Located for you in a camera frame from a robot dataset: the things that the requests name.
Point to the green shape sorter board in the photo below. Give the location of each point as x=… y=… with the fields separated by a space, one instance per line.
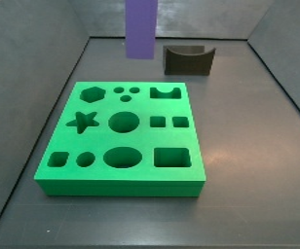
x=124 y=142

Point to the dark arch block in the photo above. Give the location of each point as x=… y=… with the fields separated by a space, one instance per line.
x=187 y=60

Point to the purple flat gripper finger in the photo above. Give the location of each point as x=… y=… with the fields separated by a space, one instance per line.
x=139 y=28

